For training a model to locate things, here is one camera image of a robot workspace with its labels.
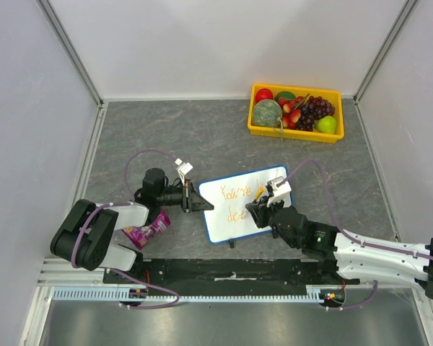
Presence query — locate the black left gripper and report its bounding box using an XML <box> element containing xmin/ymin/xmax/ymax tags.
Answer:
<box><xmin>157</xmin><ymin>179</ymin><xmax>214</xmax><ymax>213</ymax></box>

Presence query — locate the white orange marker pen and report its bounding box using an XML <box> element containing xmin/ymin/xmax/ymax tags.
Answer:
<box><xmin>240</xmin><ymin>187</ymin><xmax>264</xmax><ymax>219</ymax></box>

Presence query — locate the blue framed whiteboard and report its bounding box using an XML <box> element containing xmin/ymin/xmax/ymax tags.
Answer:
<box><xmin>198</xmin><ymin>165</ymin><xmax>288</xmax><ymax>244</ymax></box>

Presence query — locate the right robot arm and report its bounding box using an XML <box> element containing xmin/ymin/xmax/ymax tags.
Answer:
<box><xmin>245</xmin><ymin>197</ymin><xmax>433</xmax><ymax>300</ymax></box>

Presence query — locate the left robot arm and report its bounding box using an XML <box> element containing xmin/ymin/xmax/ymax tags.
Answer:
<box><xmin>50</xmin><ymin>168</ymin><xmax>214</xmax><ymax>283</ymax></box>

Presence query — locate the purple snack bag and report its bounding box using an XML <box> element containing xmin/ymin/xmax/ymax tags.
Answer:
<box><xmin>122</xmin><ymin>209</ymin><xmax>170</xmax><ymax>250</ymax></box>

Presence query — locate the green netted melon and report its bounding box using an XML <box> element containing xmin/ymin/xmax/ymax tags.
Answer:
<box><xmin>252</xmin><ymin>99</ymin><xmax>282</xmax><ymax>128</ymax></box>

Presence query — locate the green pear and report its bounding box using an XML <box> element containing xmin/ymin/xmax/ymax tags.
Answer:
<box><xmin>316</xmin><ymin>115</ymin><xmax>337</xmax><ymax>135</ymax></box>

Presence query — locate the dark purple grape bunch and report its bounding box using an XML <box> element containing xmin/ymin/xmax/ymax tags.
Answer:
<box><xmin>296</xmin><ymin>97</ymin><xmax>335</xmax><ymax>131</ymax></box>

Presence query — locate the red apple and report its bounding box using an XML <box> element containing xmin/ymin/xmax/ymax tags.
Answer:
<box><xmin>255</xmin><ymin>88</ymin><xmax>274</xmax><ymax>103</ymax></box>

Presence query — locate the green round fruit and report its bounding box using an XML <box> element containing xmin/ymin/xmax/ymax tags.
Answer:
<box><xmin>274</xmin><ymin>91</ymin><xmax>296</xmax><ymax>102</ymax></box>

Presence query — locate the yellow plastic fruit bin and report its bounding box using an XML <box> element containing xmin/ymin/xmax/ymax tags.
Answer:
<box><xmin>248</xmin><ymin>84</ymin><xmax>344</xmax><ymax>143</ymax></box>

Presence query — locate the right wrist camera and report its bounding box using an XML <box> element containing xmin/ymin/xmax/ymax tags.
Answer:
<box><xmin>266</xmin><ymin>176</ymin><xmax>292</xmax><ymax>207</ymax></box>

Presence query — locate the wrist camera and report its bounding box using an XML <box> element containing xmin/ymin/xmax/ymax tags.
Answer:
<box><xmin>172</xmin><ymin>158</ymin><xmax>193</xmax><ymax>187</ymax></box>
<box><xmin>266</xmin><ymin>176</ymin><xmax>292</xmax><ymax>207</ymax></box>

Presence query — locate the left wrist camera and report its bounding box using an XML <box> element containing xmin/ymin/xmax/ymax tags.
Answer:
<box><xmin>172</xmin><ymin>158</ymin><xmax>193</xmax><ymax>187</ymax></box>

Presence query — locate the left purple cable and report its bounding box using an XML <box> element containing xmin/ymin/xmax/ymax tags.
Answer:
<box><xmin>70</xmin><ymin>149</ymin><xmax>181</xmax><ymax>311</ymax></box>

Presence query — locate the purple cable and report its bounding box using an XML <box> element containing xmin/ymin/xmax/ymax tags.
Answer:
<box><xmin>70</xmin><ymin>149</ymin><xmax>181</xmax><ymax>311</ymax></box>
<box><xmin>277</xmin><ymin>159</ymin><xmax>433</xmax><ymax>313</ymax></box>

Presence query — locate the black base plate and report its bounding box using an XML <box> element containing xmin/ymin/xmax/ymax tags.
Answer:
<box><xmin>102</xmin><ymin>257</ymin><xmax>362</xmax><ymax>297</ymax></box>

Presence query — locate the white slotted cable duct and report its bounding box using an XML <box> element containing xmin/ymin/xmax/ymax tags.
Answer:
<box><xmin>53</xmin><ymin>287</ymin><xmax>328</xmax><ymax>303</ymax></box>

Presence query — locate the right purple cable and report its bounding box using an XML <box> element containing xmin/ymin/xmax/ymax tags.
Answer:
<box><xmin>277</xmin><ymin>159</ymin><xmax>433</xmax><ymax>313</ymax></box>

